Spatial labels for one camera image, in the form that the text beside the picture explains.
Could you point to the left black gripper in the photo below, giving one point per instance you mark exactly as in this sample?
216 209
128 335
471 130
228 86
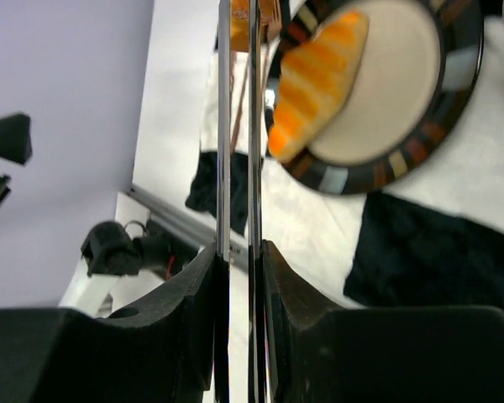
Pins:
15 147

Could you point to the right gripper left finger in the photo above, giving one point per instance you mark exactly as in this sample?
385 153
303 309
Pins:
156 349

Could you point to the copper spoon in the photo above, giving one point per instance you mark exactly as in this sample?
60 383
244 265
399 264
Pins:
238 115

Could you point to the metal serving tongs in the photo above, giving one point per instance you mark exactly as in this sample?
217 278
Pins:
255 12

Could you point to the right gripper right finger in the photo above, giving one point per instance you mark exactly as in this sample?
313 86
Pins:
321 352

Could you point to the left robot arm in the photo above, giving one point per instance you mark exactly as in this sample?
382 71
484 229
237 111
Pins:
111 250

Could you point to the striped rim dinner plate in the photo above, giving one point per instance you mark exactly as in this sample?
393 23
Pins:
419 67

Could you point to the brown bread slice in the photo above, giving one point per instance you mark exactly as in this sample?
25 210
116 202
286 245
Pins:
270 23

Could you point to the aluminium rail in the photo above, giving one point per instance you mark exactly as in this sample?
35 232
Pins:
189 228

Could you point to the black white checkered cloth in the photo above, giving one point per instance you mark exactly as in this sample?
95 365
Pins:
434 237

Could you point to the orange croissant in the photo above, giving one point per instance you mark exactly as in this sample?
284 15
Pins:
316 80

